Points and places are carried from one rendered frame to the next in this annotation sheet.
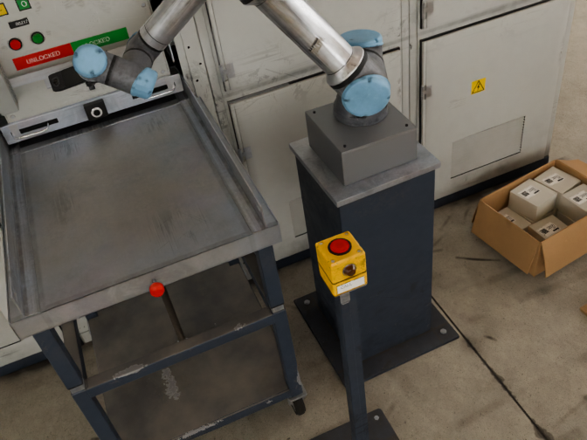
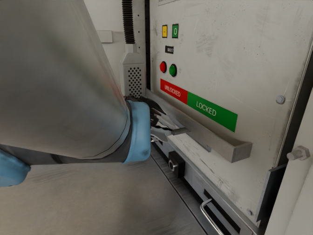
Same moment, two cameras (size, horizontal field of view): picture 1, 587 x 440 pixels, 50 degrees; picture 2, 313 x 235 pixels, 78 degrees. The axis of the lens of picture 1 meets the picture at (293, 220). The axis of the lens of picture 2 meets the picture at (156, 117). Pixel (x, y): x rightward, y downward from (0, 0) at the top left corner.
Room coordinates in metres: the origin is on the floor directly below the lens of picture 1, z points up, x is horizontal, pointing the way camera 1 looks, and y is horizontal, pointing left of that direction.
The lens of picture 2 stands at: (1.56, 0.09, 1.23)
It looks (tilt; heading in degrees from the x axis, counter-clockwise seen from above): 23 degrees down; 82
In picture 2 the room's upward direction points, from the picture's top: straight up
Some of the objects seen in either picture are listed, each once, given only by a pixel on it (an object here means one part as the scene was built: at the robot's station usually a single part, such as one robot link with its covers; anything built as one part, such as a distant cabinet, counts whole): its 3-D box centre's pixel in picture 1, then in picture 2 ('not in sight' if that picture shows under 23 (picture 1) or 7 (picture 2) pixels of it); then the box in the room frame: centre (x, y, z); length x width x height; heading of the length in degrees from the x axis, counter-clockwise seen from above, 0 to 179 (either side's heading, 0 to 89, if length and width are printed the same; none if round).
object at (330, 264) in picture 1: (341, 263); not in sight; (0.92, -0.09, 0.85); 0.08 x 0.08 x 0.10; 16
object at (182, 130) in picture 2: not in sight; (184, 127); (1.68, 0.50, 1.02); 0.06 x 0.02 x 0.04; 16
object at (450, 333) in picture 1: (372, 317); not in sight; (1.44, -0.22, 0.01); 0.44 x 0.44 x 0.02; 17
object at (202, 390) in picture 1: (162, 287); not in sight; (1.33, 0.43, 0.46); 0.64 x 0.58 x 0.66; 16
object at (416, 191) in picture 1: (368, 248); not in sight; (1.44, -0.22, 0.36); 0.30 x 0.30 x 0.73; 17
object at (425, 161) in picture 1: (362, 154); not in sight; (1.44, -0.22, 0.74); 0.32 x 0.32 x 0.02; 17
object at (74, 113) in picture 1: (93, 105); (187, 161); (1.71, 0.53, 0.89); 0.54 x 0.05 x 0.06; 106
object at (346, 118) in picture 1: (360, 95); not in sight; (1.48, -0.24, 0.91); 0.15 x 0.15 x 0.10
